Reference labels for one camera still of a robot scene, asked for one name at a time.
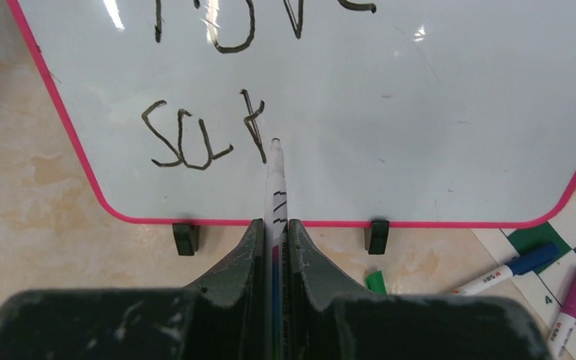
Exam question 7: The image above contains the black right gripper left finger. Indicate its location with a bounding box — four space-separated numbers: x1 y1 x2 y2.
0 219 264 359

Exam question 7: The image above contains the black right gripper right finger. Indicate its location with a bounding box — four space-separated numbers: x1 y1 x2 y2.
288 219 551 359

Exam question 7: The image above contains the black marker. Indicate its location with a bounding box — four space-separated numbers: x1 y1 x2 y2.
264 138 287 359

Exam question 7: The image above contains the pink framed whiteboard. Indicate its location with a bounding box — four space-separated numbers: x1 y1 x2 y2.
8 1 576 228

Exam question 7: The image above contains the green capped marker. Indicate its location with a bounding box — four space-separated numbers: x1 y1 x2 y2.
364 271 387 295

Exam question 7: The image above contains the blue capped marker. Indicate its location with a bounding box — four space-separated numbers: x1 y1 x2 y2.
451 241 560 296

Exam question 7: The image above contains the purple capped marker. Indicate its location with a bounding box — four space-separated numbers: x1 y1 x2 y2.
547 271 576 359

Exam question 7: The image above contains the green white chessboard mat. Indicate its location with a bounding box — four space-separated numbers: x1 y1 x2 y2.
474 191 576 359

